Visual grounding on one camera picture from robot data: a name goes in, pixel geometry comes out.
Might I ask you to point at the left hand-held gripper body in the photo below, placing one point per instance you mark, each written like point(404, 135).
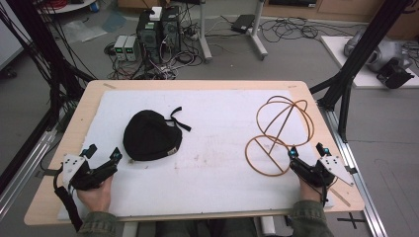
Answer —
point(76, 171)

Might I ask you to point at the black computer tower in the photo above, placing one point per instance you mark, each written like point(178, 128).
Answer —
point(170, 29)
point(150, 36)

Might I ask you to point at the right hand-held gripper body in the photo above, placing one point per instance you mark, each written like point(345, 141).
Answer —
point(316, 171)

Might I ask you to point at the clear plastic sheet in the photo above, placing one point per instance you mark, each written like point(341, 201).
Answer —
point(84, 31)

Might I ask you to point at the white desk leg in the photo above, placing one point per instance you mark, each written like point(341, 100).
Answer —
point(258, 33)
point(206, 36)

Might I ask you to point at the white box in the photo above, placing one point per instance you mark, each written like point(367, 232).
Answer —
point(156, 13)

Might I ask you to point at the wooden hoop hat stand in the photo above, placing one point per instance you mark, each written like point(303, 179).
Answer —
point(278, 131)

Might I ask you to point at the grey power supply unit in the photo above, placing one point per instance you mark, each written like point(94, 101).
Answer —
point(120, 48)
point(131, 48)

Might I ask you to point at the flat black box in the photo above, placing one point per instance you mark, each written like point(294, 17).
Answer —
point(243, 23)

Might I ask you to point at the grey robot shell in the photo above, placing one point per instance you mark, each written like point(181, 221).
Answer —
point(383, 54)

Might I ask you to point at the person's left hand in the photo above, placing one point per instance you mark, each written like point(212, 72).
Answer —
point(95, 196)

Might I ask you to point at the person's right hand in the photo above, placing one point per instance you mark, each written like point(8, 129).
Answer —
point(309, 192)

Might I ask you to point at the white felt mat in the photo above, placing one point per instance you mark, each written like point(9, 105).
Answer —
point(210, 164)

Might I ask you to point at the white floor board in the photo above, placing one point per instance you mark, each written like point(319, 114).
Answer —
point(339, 56)

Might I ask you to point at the black knit hat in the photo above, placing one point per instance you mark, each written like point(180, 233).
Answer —
point(150, 138)

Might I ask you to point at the black metal frame post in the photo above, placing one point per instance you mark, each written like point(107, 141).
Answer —
point(46, 56)
point(359, 56)

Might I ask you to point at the aluminium rail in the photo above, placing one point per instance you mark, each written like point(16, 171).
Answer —
point(23, 171)
point(357, 171)

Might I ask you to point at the blue tape roll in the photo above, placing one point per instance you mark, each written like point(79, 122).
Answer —
point(94, 6)

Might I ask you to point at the black device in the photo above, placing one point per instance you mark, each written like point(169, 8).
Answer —
point(395, 76)

